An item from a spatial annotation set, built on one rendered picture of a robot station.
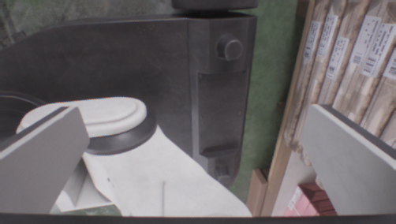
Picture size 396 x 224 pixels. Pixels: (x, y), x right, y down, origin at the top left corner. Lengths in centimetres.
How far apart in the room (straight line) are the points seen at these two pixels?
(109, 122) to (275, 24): 56
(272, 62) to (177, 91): 38
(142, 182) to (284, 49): 61
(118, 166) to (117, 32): 26
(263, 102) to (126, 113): 56
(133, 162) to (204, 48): 25
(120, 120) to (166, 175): 12
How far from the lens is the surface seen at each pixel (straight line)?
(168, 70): 47
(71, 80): 51
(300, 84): 68
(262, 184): 95
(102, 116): 36
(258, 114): 82
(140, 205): 28
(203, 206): 23
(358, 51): 58
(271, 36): 72
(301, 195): 105
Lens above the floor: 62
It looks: 58 degrees down
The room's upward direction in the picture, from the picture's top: 160 degrees clockwise
